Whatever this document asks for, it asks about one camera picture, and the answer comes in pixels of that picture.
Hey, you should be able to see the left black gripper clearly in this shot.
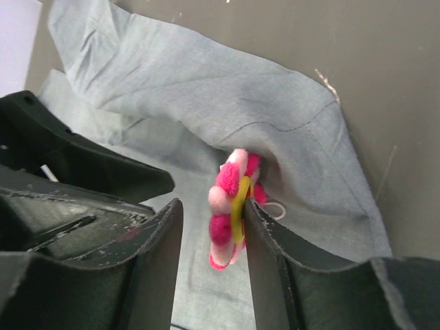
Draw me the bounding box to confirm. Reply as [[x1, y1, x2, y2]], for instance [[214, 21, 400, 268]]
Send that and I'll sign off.
[[1, 91, 175, 254]]

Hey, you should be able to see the grey button-up shirt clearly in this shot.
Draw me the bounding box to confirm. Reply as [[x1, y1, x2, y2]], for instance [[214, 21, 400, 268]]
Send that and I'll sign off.
[[39, 1, 391, 329]]

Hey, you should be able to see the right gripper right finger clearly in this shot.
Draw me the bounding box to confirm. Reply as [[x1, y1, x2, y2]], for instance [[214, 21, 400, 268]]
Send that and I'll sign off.
[[244, 199, 439, 329]]

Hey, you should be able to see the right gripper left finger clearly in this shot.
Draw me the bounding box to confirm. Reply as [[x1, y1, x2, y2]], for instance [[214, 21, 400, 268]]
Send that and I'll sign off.
[[1, 199, 183, 329]]

